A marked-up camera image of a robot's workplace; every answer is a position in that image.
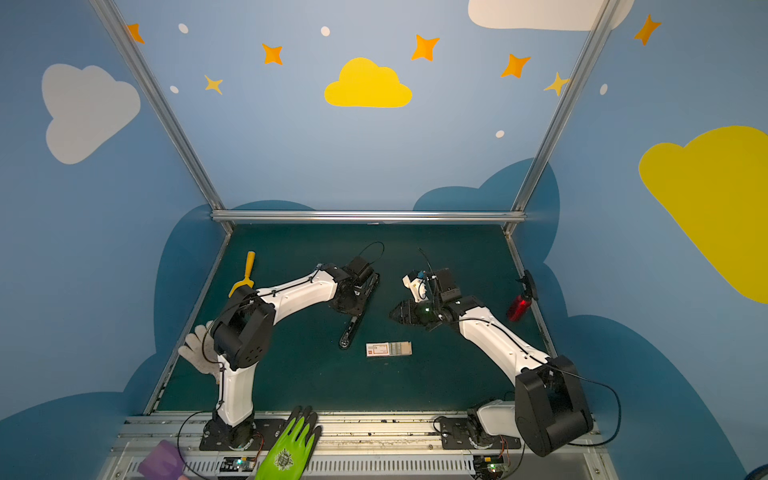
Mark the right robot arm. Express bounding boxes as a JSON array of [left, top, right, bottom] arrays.
[[390, 269, 593, 457]]

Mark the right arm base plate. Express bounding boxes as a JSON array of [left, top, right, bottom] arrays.
[[432, 416, 522, 451]]

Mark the aluminium frame back bar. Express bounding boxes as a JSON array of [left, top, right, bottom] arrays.
[[211, 210, 526, 224]]

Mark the purple cloth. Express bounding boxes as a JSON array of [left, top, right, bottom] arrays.
[[138, 440, 185, 480]]

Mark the yellow toy shovel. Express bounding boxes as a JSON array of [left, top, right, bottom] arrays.
[[228, 251, 256, 298]]

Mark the red black clamp tool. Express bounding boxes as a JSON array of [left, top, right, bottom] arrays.
[[506, 270, 538, 322]]

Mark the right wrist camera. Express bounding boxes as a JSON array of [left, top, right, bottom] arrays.
[[403, 270, 428, 303]]

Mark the green black work glove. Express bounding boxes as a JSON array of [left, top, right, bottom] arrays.
[[254, 406, 322, 480]]

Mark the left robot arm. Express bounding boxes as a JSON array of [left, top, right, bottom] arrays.
[[200, 256, 380, 451]]

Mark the white cotton glove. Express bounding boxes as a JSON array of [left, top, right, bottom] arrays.
[[178, 321, 222, 384]]

